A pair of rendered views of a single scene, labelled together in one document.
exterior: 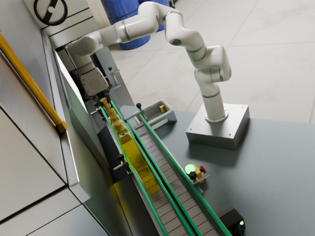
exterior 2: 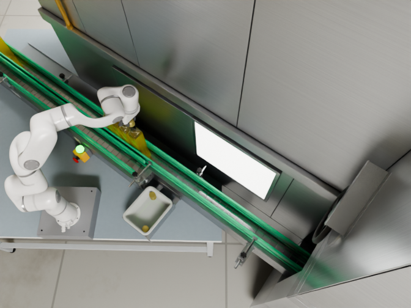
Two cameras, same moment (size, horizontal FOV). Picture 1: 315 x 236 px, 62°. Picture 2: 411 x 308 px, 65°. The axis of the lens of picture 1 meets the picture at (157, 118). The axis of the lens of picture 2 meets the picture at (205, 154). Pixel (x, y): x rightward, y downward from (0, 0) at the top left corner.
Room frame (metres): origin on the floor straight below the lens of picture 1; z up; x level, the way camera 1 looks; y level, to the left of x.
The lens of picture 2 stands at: (1.94, -0.09, 2.47)
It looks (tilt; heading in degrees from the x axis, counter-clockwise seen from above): 63 degrees down; 138
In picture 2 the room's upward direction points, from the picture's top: 1 degrees counter-clockwise
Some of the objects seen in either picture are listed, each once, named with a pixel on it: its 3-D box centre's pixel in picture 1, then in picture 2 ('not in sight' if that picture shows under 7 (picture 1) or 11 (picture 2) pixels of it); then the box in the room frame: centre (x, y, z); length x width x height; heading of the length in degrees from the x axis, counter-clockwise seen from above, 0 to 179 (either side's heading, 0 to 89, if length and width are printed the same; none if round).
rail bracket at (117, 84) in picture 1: (112, 81); (244, 255); (1.86, 0.21, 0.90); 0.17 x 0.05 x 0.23; 100
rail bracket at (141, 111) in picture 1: (138, 114); (140, 175); (1.23, 0.09, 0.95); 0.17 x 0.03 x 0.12; 100
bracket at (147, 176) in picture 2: (141, 129); (145, 179); (1.22, 0.11, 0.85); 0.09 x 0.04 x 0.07; 100
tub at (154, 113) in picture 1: (154, 116); (148, 211); (1.36, 0.02, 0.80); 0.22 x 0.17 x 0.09; 100
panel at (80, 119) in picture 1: (73, 97); (191, 133); (1.32, 0.37, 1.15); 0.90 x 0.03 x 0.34; 10
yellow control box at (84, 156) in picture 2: (193, 175); (82, 153); (0.82, -0.05, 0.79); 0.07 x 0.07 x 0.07; 10
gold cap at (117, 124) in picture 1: (118, 126); not in sight; (0.91, 0.16, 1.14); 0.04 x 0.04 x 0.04
